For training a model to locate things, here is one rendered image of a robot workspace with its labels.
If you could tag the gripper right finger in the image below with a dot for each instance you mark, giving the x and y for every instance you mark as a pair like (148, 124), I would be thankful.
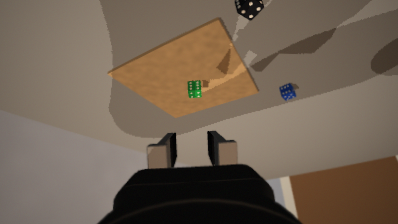
(220, 150)

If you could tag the green die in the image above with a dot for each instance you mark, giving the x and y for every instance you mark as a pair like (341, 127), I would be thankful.
(194, 89)

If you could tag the tan square mat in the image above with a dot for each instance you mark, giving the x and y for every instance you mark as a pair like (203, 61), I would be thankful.
(205, 53)

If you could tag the black die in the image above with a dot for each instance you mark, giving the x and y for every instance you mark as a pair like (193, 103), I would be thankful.
(249, 8)

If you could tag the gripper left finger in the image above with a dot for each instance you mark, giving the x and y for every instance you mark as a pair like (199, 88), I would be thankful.
(164, 153)

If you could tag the blue die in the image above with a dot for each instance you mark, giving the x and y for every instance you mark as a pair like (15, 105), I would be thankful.
(287, 91)

